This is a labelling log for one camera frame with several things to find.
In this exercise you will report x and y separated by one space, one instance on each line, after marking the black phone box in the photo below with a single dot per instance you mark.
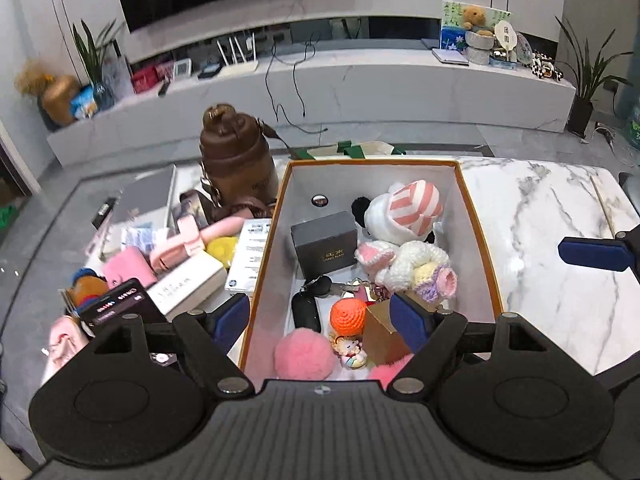
120 307

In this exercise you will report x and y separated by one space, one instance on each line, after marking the brown water bottle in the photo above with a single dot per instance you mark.
235 160

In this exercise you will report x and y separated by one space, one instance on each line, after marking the white bag green bows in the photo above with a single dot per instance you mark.
350 149

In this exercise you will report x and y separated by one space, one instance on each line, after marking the flower painting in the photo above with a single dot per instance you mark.
450 27

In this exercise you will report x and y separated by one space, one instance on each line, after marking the large pink fur pompom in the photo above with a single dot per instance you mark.
387 372

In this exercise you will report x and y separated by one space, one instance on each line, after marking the black white toy cars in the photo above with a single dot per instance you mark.
547 67

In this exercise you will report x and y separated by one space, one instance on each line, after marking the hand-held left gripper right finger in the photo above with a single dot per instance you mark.
410 322

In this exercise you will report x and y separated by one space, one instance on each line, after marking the white medicine box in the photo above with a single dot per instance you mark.
247 255

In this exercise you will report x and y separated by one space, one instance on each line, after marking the dark grey box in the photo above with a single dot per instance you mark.
325 245

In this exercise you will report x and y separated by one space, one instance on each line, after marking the orange storage box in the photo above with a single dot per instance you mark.
320 180

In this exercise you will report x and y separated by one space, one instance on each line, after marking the white crocheted bunny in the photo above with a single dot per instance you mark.
415 260

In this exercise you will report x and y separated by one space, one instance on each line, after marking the orange brown pouch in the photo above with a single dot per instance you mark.
90 287

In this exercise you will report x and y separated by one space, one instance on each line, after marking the white router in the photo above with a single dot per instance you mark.
240 67

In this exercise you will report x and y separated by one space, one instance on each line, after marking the white long box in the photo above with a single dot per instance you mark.
190 282

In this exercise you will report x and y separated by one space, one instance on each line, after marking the marble tv cabinet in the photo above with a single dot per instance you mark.
400 90

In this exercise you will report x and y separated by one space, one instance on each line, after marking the grey round stool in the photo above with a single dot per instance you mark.
630 181

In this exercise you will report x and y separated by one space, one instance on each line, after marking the small white display clock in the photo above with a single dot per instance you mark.
182 68

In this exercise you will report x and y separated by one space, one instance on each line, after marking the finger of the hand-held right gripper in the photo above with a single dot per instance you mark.
590 252
625 377

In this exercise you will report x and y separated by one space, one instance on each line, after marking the blue snack bag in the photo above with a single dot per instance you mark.
85 104

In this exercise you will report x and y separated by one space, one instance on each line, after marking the small pink fur pompom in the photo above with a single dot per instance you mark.
305 355

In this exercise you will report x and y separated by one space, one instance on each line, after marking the red box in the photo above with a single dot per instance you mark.
145 80

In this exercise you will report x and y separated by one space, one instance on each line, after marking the grey binder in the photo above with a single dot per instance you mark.
145 195

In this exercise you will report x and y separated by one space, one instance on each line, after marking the panda plush striped outfit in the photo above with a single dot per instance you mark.
400 215

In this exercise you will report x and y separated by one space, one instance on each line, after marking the leafy plant in glass vase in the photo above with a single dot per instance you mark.
97 60

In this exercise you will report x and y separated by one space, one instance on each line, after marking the crocheted orange with red flower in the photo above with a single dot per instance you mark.
347 316

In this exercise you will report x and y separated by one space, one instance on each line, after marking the black remote control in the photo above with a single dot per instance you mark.
163 88

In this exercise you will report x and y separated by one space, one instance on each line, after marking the pink picture box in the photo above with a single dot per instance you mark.
165 72

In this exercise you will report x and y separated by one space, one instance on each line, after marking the decorated plate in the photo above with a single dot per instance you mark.
525 49

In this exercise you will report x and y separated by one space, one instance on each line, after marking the yellow round object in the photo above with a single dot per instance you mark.
222 250

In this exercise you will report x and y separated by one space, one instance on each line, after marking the grey closed laptop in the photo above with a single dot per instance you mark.
447 55

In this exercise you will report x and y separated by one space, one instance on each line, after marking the clear water jug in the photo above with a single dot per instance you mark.
632 130

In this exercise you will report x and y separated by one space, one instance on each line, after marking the wooden stick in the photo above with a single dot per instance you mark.
602 207

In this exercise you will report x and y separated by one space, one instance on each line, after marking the white round hand fan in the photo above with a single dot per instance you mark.
505 35

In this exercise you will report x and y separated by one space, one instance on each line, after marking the potted plant long leaves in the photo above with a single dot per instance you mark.
582 110

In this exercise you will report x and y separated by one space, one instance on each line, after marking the black car key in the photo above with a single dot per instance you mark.
317 287

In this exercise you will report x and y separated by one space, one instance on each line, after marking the small black device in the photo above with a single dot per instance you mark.
103 214

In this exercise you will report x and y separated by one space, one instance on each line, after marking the black flat device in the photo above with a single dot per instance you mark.
210 71

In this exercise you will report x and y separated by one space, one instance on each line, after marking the pink bag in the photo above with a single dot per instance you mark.
62 347

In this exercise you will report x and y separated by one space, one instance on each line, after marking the dark photo card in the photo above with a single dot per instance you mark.
194 210

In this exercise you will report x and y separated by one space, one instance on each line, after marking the black oval case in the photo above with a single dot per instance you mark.
305 312

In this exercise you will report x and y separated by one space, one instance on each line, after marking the brown cardboard box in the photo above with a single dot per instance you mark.
382 335

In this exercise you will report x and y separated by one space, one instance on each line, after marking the gold vase dried flowers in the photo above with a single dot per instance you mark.
57 102

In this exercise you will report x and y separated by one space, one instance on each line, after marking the tissue pack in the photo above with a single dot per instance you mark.
145 240

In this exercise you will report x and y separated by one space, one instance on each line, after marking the pink handheld fan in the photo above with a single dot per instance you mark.
185 245

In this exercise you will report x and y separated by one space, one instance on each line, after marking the white marble desktop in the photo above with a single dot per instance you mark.
550 200

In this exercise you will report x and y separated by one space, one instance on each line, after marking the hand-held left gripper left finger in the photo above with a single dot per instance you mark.
231 320

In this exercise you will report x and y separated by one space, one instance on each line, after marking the pink wallet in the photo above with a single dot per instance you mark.
127 267

